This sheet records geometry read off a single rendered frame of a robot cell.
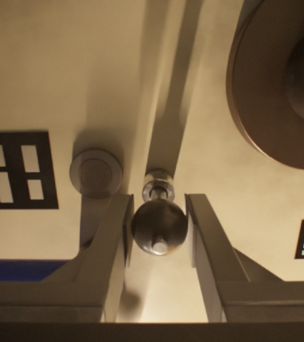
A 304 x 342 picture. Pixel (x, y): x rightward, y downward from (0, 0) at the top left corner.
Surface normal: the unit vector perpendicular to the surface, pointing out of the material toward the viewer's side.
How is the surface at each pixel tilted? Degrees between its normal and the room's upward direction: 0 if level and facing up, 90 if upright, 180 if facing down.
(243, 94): 90
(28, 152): 90
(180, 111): 90
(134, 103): 90
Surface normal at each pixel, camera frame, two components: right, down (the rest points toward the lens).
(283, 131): -0.01, 0.29
